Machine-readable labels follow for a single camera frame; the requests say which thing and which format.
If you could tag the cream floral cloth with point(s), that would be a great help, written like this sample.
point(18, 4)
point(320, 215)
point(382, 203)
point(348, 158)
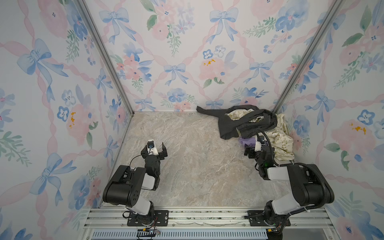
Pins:
point(279, 137)

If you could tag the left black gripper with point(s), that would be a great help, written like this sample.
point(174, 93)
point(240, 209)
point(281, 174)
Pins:
point(162, 154)

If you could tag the black mounting plate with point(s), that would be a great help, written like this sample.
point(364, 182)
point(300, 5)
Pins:
point(156, 218)
point(261, 219)

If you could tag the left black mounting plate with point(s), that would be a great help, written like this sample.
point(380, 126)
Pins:
point(156, 218)

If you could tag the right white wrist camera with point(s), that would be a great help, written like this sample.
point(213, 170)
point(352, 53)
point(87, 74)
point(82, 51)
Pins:
point(260, 141)

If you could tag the left aluminium corner post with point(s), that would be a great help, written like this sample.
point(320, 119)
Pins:
point(94, 32)

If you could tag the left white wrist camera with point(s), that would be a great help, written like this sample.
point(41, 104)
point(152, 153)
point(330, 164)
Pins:
point(152, 146)

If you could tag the aluminium corner post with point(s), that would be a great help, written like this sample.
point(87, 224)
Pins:
point(330, 16)
point(94, 32)

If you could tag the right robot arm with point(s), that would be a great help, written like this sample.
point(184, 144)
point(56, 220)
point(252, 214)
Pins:
point(309, 189)

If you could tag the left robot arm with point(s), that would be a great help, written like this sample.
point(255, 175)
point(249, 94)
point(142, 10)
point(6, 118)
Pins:
point(125, 186)

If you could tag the purple cloth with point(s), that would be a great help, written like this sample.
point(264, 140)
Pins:
point(250, 142)

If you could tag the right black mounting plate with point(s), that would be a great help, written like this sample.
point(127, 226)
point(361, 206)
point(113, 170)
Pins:
point(261, 219)

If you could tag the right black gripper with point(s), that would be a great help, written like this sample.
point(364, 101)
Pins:
point(252, 152)

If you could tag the black cloth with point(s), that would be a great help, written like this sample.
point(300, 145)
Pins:
point(247, 126)

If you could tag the right aluminium corner post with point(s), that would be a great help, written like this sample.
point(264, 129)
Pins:
point(330, 16)

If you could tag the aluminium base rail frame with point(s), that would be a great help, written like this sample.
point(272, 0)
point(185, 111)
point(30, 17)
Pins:
point(203, 223)

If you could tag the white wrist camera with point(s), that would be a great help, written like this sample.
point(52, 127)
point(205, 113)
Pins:
point(152, 146)
point(260, 141)

